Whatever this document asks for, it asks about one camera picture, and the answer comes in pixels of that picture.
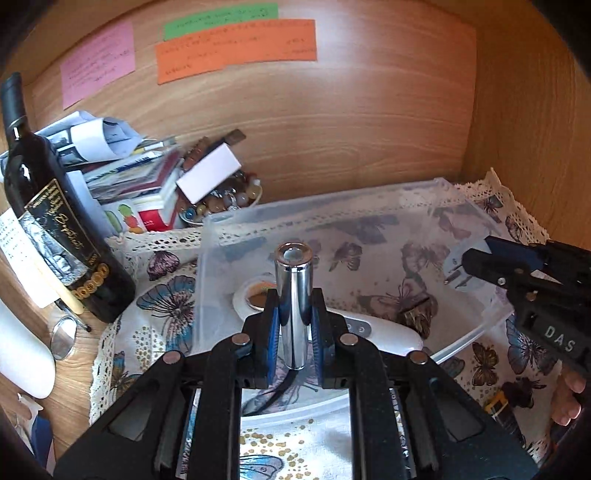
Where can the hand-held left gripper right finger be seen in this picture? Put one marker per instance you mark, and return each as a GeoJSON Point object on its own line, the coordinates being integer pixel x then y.
{"type": "Point", "coordinates": [317, 325]}

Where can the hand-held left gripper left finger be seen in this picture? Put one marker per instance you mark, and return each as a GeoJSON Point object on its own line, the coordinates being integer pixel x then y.
{"type": "Point", "coordinates": [273, 323]}

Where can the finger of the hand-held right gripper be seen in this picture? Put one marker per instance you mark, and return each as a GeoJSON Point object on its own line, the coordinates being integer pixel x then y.
{"type": "Point", "coordinates": [517, 247]}
{"type": "Point", "coordinates": [494, 267]}

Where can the chrome metal cylinder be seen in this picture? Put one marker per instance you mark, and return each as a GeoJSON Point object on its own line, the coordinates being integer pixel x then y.
{"type": "Point", "coordinates": [293, 304]}

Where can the clear plastic container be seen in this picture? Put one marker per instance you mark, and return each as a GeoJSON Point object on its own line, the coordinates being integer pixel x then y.
{"type": "Point", "coordinates": [369, 230]}

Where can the person's right hand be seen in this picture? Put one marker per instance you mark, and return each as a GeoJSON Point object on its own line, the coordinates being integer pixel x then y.
{"type": "Point", "coordinates": [570, 397]}

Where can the white oval device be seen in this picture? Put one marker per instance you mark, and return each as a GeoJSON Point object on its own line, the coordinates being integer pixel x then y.
{"type": "Point", "coordinates": [392, 336]}

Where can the yellow black tool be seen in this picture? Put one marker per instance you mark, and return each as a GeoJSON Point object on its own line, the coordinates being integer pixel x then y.
{"type": "Point", "coordinates": [503, 410]}

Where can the butterfly lace tablecloth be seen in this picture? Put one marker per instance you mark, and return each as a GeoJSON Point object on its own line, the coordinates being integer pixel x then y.
{"type": "Point", "coordinates": [159, 295]}

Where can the bowl of beads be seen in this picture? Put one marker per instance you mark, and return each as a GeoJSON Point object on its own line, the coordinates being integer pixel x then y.
{"type": "Point", "coordinates": [217, 198]}

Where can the white blank card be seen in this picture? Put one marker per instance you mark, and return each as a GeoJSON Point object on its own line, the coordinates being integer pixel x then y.
{"type": "Point", "coordinates": [207, 173]}

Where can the colourful printed box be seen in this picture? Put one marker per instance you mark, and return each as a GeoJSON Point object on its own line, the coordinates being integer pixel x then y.
{"type": "Point", "coordinates": [143, 217]}

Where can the thin wooden brush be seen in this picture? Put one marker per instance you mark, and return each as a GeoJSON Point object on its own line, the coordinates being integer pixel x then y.
{"type": "Point", "coordinates": [74, 307]}

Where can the pile of papers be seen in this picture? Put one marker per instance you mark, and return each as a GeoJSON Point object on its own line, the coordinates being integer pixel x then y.
{"type": "Point", "coordinates": [115, 157]}

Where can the dark wine bottle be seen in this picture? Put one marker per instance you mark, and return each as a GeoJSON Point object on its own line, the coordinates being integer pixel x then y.
{"type": "Point", "coordinates": [60, 221]}

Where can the white rounded object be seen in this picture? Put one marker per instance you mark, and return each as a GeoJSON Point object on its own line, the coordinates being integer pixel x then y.
{"type": "Point", "coordinates": [23, 355]}

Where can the white printed paper sheet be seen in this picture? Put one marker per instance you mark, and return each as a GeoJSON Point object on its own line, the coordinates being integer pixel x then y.
{"type": "Point", "coordinates": [23, 258]}

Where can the orange paper note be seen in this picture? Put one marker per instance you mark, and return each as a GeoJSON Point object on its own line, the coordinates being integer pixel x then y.
{"type": "Point", "coordinates": [235, 50]}

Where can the green paper note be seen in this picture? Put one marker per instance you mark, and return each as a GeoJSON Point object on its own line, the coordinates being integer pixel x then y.
{"type": "Point", "coordinates": [217, 21]}

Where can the pink paper note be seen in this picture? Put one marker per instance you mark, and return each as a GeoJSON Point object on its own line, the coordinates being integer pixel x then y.
{"type": "Point", "coordinates": [97, 62]}

